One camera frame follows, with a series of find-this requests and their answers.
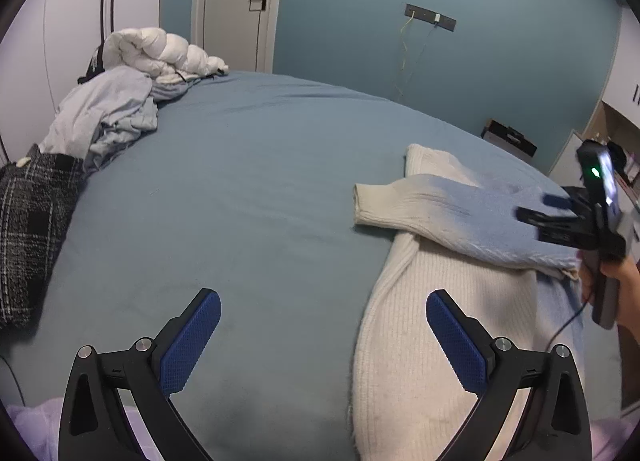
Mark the white puffy duvet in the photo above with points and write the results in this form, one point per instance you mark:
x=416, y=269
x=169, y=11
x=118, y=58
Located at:
x=160, y=51

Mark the light blue crumpled garment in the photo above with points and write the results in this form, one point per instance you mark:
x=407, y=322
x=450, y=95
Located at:
x=107, y=108

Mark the white and blue knit sweater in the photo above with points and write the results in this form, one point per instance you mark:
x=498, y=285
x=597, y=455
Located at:
x=425, y=301

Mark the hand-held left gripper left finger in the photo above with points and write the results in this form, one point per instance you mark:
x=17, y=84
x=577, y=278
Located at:
x=192, y=343

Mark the black box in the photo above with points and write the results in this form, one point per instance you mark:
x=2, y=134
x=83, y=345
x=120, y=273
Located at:
x=510, y=137

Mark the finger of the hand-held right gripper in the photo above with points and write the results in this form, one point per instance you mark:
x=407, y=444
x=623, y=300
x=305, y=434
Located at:
x=550, y=226
x=555, y=201

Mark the black printed garment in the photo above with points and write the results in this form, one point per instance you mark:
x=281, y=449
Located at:
x=94, y=66

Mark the bed with blue sheet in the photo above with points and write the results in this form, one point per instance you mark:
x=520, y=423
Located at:
x=240, y=181

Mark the lilac clothing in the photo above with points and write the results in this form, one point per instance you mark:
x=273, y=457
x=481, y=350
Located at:
x=30, y=428

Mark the person's right hand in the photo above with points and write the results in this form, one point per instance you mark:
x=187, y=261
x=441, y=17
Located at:
x=617, y=273

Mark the white door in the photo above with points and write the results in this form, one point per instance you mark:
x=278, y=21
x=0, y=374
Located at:
x=235, y=6

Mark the white cabinet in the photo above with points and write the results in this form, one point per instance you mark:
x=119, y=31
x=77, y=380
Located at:
x=617, y=91

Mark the grey wall socket strip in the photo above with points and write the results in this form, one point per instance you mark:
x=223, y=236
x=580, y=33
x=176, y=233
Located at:
x=430, y=17

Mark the white wardrobe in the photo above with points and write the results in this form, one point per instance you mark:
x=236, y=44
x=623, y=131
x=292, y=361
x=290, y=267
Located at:
x=60, y=6

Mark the person's right forearm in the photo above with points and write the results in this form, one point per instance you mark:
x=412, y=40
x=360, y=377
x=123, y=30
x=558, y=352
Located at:
x=631, y=311

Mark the black white plaid garment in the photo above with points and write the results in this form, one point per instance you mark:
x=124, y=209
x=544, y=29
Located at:
x=35, y=221

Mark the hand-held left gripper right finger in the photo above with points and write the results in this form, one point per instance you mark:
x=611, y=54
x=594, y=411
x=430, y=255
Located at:
x=456, y=346

